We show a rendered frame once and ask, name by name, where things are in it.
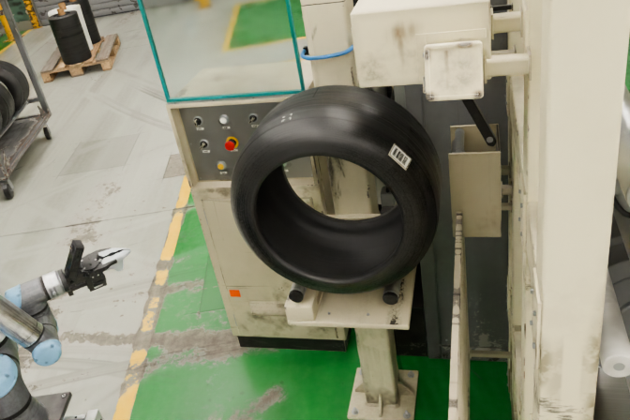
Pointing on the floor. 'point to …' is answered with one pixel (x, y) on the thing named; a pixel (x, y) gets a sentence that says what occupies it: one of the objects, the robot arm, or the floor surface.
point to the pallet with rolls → (78, 40)
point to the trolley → (24, 130)
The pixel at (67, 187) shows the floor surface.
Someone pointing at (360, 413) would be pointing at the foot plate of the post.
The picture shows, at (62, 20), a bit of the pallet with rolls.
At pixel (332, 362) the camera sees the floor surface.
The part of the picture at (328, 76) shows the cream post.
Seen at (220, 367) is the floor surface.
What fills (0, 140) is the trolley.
